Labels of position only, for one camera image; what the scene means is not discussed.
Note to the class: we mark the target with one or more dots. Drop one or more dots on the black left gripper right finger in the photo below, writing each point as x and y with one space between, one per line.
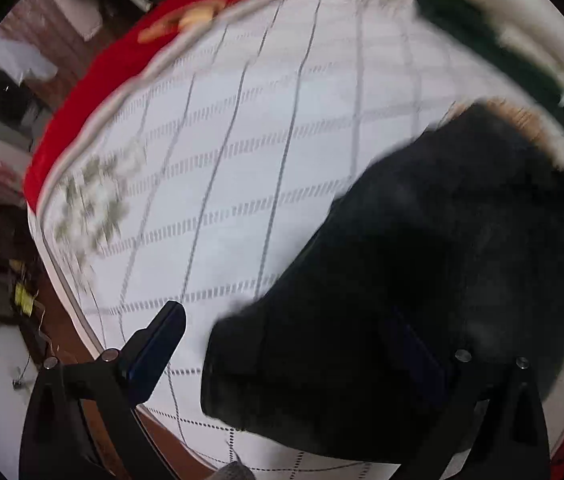
496 414

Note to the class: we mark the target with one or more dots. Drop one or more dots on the white patterned mat cloth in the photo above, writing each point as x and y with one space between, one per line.
237 159

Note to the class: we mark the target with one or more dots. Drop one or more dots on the black leather jacket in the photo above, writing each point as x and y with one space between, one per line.
429 281

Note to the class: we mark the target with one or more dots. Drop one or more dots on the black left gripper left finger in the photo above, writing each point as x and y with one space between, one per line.
57 442

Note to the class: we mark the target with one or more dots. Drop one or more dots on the red floral blanket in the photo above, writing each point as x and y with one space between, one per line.
112 60

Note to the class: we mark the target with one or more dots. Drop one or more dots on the green striped sweater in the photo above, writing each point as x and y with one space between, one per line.
468 24

